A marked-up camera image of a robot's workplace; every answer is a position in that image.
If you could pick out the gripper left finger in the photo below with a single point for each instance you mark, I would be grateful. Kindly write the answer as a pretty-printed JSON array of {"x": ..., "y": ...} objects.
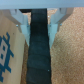
[{"x": 24, "y": 24}]

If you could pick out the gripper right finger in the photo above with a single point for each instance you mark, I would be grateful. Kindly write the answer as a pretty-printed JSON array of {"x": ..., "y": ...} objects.
[{"x": 53, "y": 23}]

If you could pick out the wooden drawer box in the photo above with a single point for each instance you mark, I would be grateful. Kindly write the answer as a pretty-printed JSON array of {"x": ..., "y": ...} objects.
[{"x": 10, "y": 50}]

